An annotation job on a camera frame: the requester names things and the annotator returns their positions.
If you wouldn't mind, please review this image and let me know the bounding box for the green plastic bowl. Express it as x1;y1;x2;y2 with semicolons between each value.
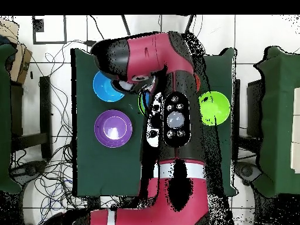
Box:
198;91;231;127
137;91;147;117

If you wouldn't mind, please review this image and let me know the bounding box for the small orange plastic bowl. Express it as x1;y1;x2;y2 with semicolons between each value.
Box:
194;73;202;93

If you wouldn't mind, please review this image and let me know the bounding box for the black cable bundle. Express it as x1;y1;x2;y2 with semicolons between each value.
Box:
10;52;122;225

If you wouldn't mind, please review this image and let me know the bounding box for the purple plastic bowl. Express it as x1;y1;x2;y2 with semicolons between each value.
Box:
94;109;134;148

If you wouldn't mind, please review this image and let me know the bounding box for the black floor box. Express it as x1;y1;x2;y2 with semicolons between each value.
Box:
87;196;101;210

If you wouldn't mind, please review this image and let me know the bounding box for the cardboard box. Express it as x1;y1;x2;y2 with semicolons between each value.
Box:
0;18;33;84

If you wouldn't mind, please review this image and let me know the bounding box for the grey wheeled base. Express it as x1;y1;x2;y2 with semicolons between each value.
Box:
234;161;261;186

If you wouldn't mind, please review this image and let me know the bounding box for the black stand leg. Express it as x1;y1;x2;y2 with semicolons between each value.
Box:
184;15;196;33
121;15;131;36

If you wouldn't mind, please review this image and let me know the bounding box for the black metal frame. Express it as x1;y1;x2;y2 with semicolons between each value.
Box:
10;76;53;160
246;79;264;139

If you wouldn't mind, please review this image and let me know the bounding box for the dark green tablecloth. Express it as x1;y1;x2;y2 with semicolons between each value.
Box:
0;43;23;195
254;46;300;197
70;47;237;196

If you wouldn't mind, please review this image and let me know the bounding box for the grey base with black knob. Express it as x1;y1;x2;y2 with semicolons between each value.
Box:
10;160;49;186

